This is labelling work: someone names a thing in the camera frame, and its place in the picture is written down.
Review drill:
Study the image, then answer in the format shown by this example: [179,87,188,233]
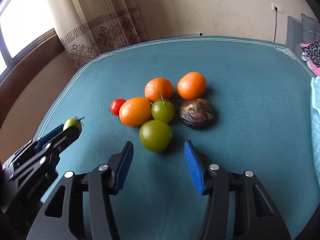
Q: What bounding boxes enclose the light green tomato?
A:
[63,116,84,133]

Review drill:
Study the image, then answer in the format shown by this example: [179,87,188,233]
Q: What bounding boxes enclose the small red tomato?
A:
[109,99,126,116]

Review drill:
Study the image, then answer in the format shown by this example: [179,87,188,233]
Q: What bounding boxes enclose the smooth large orange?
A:
[119,97,151,127]

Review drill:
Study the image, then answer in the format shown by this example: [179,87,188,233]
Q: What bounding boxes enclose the large green tomato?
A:
[139,120,173,153]

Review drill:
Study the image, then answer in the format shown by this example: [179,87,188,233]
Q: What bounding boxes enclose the bumpy orange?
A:
[144,77,174,102]

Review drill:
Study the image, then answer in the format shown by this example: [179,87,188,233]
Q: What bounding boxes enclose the dark purple shrivelled fruit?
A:
[179,98,215,129]

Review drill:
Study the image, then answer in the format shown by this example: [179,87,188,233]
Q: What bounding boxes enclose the small green tomato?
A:
[151,100,175,124]

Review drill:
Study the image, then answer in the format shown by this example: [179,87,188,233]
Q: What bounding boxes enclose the teal bed mat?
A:
[36,36,319,239]

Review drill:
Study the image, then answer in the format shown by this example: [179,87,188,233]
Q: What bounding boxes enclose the patterned beige curtain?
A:
[48,0,148,68]

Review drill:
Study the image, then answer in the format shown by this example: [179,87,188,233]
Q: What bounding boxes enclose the light blue lace basket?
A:
[310,76,320,181]

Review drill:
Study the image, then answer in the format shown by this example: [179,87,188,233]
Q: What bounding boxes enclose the pile of clothes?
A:
[300,40,320,76]

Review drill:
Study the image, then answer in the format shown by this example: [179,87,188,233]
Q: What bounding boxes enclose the grey padded headboard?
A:
[286,14,319,57]

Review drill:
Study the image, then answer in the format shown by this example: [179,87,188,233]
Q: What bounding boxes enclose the brown wooden window frame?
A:
[1,29,65,124]

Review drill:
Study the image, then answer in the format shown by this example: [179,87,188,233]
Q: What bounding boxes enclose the white wall socket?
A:
[271,3,284,14]

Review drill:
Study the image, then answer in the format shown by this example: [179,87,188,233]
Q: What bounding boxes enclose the black power cable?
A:
[273,7,278,42]

